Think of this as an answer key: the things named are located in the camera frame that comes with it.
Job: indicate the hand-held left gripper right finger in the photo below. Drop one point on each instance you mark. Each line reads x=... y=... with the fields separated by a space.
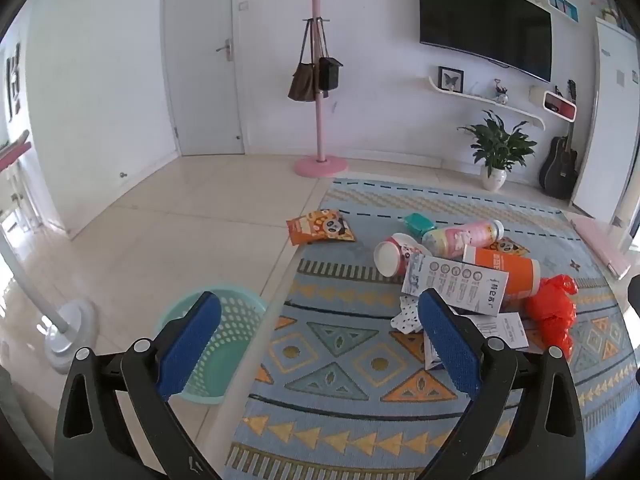
x=447 y=345

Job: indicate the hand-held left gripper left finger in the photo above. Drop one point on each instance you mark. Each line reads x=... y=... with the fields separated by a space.
x=190 y=345

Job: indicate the polka dot wrapper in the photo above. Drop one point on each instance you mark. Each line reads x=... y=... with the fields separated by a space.
x=407 y=317

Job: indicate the teal plastic basket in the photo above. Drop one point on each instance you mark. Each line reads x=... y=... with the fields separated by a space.
x=235 y=320

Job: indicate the white paper sheet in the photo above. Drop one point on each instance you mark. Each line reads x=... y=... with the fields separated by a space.
x=505 y=330

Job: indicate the white printed carton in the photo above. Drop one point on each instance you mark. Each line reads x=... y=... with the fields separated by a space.
x=450 y=280

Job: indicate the orange paper canister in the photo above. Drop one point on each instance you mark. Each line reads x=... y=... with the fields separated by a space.
x=510 y=270

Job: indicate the white cup with red rim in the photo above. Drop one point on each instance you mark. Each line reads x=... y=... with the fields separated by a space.
x=390 y=257

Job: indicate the red plastic bag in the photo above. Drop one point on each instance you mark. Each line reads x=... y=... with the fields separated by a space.
x=550 y=310

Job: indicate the pink drink bottle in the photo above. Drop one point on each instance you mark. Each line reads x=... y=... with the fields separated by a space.
x=465 y=235

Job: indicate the orange panda snack bag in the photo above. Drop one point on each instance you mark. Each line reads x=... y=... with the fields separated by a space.
x=507 y=246
x=320 y=227

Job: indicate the teal small container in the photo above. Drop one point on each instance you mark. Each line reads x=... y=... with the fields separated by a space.
x=417 y=222

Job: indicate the blue patterned rug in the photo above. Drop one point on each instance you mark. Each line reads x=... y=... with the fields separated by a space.
x=350 y=360

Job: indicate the white floor fan stand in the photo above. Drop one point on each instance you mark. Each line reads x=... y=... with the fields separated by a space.
x=65 y=332

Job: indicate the pink folded mat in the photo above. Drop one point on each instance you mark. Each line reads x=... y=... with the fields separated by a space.
x=600 y=245

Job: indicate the potted green plant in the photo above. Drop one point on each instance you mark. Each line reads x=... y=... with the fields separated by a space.
x=500 y=145

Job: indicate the black acoustic guitar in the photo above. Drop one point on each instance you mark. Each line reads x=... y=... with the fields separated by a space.
x=560 y=167

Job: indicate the pink coat rack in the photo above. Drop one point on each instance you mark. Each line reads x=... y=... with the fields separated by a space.
x=320 y=125

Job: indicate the small figurine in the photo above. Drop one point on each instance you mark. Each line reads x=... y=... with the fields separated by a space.
x=501 y=95

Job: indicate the pink table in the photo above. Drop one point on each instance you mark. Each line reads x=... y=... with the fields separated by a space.
x=15 y=152

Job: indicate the white door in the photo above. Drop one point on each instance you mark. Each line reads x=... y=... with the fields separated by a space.
x=200 y=85

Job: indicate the white box shelf red inside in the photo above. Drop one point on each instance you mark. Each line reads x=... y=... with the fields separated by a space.
x=560 y=106

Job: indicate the white cabinet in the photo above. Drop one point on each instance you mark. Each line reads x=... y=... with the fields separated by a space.
x=610 y=135

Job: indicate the framed butterfly picture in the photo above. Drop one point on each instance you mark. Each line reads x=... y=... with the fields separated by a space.
x=451 y=79

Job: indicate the brown handbag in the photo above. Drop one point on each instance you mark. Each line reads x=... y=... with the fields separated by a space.
x=301 y=82

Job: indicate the black handbag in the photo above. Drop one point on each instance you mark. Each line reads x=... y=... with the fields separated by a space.
x=328 y=74

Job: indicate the black flat television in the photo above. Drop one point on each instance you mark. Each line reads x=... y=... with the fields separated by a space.
x=480 y=15

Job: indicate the blue picture frames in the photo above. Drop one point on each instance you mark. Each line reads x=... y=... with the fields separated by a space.
x=562 y=5

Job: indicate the small potted flower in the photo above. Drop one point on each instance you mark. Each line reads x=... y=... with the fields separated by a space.
x=607 y=12

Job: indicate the white curved wall shelf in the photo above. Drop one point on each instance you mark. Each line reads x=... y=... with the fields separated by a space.
x=480 y=97

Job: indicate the black wall frames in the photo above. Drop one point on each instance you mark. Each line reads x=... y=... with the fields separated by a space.
x=14 y=80

